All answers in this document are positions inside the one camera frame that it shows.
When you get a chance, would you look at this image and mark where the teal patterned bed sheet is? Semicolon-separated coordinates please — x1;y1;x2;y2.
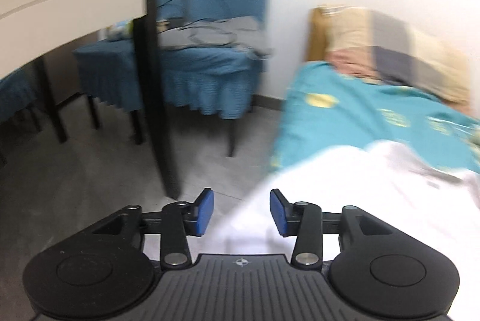
270;62;479;172

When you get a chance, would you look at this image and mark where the white table with black legs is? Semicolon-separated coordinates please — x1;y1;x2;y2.
1;0;182;199

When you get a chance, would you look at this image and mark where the white t-shirt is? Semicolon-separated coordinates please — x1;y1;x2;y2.
189;141;479;256

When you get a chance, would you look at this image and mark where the patchwork checked pillow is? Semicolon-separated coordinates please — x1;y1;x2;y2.
306;5;472;115

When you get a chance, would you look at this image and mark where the black cable on chair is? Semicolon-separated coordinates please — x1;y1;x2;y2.
155;0;241;47

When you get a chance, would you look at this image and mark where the grey cloth on chair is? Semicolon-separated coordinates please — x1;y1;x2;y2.
158;16;272;58

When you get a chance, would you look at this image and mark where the blue covered chair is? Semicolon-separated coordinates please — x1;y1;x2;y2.
0;66;43;168
72;0;272;159

